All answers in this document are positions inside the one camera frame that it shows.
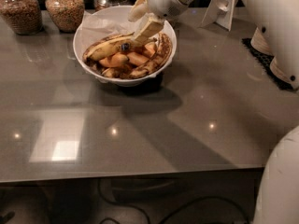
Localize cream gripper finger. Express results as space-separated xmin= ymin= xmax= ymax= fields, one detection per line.
xmin=131 ymin=13 xmax=165 ymax=47
xmin=128 ymin=0 xmax=148 ymax=22

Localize orange fruit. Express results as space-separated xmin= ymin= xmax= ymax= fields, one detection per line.
xmin=137 ymin=42 xmax=157 ymax=58
xmin=99 ymin=53 xmax=129 ymax=68
xmin=127 ymin=52 xmax=149 ymax=66

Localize black rubber mat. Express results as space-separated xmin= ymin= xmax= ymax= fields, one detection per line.
xmin=242 ymin=38 xmax=293 ymax=91

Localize lower stack paper bowls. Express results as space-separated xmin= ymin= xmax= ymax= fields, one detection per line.
xmin=270 ymin=57 xmax=293 ymax=85

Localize small bottom banana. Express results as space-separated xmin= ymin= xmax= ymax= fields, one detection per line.
xmin=102 ymin=66 xmax=131 ymax=78

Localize orange fruit left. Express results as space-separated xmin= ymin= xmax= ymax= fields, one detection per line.
xmin=99 ymin=53 xmax=129 ymax=68

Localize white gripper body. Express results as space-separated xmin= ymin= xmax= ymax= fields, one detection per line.
xmin=147 ymin=0 xmax=188 ymax=19

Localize white bowl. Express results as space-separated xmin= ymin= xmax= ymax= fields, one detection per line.
xmin=73 ymin=6 xmax=177 ymax=87

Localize white paper liner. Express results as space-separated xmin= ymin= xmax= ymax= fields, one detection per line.
xmin=73 ymin=6 xmax=140 ymax=55

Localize upper stack paper bowls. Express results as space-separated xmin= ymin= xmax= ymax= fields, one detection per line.
xmin=250 ymin=29 xmax=273 ymax=56

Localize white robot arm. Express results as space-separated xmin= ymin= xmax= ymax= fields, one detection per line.
xmin=128 ymin=0 xmax=299 ymax=224

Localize spotted yellow banana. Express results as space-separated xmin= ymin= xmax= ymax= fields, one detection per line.
xmin=88 ymin=35 xmax=157 ymax=63

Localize grain jar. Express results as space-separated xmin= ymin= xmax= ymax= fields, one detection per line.
xmin=45 ymin=0 xmax=85 ymax=33
xmin=0 ymin=0 xmax=42 ymax=35

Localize stack paper bowls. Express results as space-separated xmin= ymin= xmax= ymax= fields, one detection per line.
xmin=250 ymin=29 xmax=273 ymax=56
xmin=270 ymin=57 xmax=293 ymax=85

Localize orange fruit middle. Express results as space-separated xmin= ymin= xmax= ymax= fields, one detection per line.
xmin=127 ymin=52 xmax=149 ymax=66

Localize far left grain jar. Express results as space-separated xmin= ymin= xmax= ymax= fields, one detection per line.
xmin=0 ymin=0 xmax=42 ymax=35

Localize orange fruit right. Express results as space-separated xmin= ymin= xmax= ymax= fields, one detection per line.
xmin=137 ymin=42 xmax=157 ymax=58

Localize black floor cable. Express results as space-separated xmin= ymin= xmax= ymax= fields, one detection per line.
xmin=97 ymin=177 xmax=251 ymax=224

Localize right curved spotted banana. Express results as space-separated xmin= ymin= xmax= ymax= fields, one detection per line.
xmin=129 ymin=33 xmax=172 ymax=79

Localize white folded card stand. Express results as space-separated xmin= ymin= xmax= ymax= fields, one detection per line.
xmin=201 ymin=0 xmax=238 ymax=31

